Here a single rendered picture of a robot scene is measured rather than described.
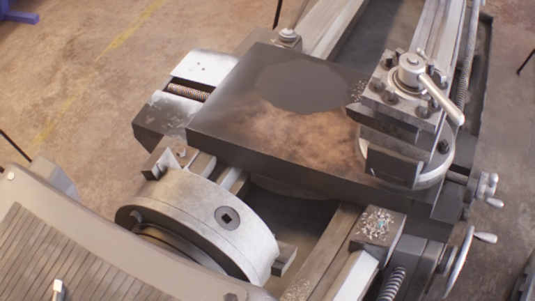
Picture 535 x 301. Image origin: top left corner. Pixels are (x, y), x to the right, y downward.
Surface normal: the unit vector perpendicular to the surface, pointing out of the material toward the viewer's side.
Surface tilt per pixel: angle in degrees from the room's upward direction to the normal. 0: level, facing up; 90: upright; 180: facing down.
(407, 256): 90
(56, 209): 0
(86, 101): 0
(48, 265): 0
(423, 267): 90
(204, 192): 13
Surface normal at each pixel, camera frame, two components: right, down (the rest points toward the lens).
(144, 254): -0.03, -0.72
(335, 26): 0.65, -0.27
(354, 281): 0.50, -0.42
